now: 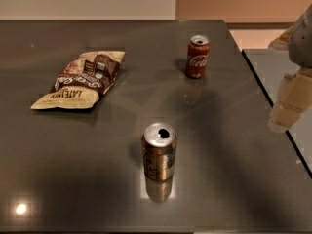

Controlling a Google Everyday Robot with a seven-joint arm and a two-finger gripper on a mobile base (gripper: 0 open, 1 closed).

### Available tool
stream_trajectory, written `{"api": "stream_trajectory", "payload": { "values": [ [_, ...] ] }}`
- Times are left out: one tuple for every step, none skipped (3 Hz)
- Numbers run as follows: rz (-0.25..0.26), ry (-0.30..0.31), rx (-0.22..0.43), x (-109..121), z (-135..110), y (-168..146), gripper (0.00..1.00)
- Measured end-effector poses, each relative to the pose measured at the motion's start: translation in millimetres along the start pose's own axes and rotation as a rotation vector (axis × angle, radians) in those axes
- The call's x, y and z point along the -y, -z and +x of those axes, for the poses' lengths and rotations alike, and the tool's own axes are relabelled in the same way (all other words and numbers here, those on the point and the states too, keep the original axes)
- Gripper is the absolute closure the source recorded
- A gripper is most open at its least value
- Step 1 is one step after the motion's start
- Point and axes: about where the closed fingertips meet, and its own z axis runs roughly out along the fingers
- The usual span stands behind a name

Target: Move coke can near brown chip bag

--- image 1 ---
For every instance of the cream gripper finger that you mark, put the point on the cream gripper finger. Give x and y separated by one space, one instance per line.
293 99

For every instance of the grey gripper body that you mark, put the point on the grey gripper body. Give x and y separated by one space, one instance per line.
302 44

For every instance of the red coke can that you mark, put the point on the red coke can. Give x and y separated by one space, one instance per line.
197 56

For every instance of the brown soda can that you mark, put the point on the brown soda can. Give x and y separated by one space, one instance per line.
159 144

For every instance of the brown chip bag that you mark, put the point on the brown chip bag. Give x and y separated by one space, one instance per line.
83 82

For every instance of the grey side table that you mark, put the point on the grey side table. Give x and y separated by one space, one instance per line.
269 68

